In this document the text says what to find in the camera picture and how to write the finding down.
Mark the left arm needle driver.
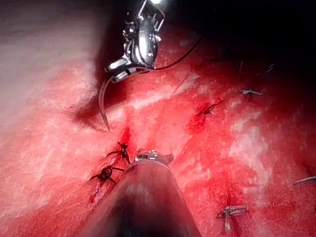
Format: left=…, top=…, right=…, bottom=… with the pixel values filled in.
left=134, top=148, right=175, bottom=165

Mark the right arm needle driver jaw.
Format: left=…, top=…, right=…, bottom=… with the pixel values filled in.
left=110, top=67, right=139, bottom=84
left=104, top=58, right=133, bottom=73

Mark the right arm needle driver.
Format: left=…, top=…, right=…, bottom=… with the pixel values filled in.
left=121, top=0, right=166, bottom=70

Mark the curved steel needle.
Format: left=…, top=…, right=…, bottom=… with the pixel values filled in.
left=98, top=74, right=112, bottom=133

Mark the black thread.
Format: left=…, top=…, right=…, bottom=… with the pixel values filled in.
left=133, top=34, right=204, bottom=73

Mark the black stitching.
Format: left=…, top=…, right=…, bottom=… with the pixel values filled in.
left=198, top=99, right=226, bottom=116
left=89, top=141, right=132, bottom=185

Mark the tissue pad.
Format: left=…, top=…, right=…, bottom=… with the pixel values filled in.
left=0, top=0, right=316, bottom=237

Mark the blue stitching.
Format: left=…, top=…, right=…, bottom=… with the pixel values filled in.
left=239, top=88, right=264, bottom=97
left=292, top=176, right=316, bottom=186
left=216, top=204, right=250, bottom=232

